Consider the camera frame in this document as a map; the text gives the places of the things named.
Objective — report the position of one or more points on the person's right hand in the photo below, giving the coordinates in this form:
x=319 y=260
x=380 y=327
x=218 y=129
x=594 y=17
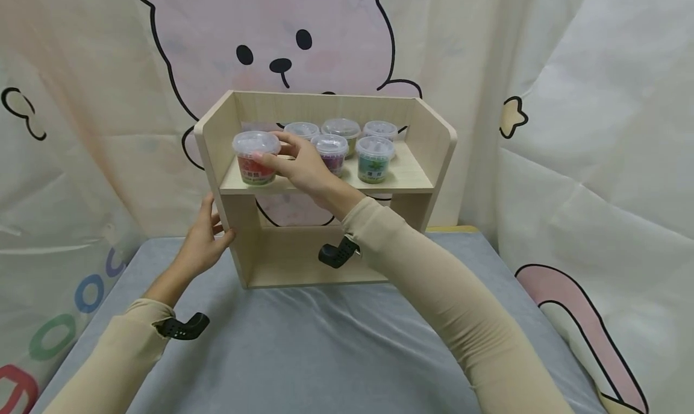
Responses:
x=306 y=170

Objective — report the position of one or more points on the person's left hand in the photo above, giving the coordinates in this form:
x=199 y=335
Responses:
x=201 y=248

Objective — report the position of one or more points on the person's left fingers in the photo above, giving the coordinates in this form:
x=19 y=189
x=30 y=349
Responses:
x=218 y=223

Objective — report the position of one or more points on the person's left thumb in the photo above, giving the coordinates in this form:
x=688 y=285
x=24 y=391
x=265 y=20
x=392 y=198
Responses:
x=226 y=238

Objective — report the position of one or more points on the person's right index finger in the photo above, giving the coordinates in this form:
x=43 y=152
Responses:
x=286 y=139

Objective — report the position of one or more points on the person's left index finger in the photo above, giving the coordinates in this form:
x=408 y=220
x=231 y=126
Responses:
x=207 y=208

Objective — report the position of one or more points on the person's right thumb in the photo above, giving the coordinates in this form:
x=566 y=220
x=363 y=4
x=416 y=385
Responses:
x=267 y=156

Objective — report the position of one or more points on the clear lidded cup red contents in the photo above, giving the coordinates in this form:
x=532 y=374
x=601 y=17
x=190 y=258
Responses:
x=250 y=164

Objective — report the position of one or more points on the light wooden desktop shelf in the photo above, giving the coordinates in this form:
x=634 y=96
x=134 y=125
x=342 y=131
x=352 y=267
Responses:
x=295 y=260

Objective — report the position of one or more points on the person's left forearm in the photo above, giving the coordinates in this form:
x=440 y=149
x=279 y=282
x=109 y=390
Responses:
x=116 y=360

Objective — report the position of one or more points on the person's right forearm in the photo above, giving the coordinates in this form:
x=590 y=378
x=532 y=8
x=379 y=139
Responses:
x=444 y=299

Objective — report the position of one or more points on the clear lidded plastic cup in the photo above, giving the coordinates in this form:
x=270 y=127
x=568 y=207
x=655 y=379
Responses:
x=301 y=129
x=380 y=129

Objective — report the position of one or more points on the clear lidded cup purple contents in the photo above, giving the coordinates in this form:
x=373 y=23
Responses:
x=332 y=153

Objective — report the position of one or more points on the clear lidded cup yellow contents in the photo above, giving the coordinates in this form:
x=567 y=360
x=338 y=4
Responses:
x=341 y=128

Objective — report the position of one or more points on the clear lidded cup green contents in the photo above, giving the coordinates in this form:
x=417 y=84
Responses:
x=373 y=164

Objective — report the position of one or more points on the black wrist band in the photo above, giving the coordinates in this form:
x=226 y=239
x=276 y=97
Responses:
x=339 y=253
x=184 y=328

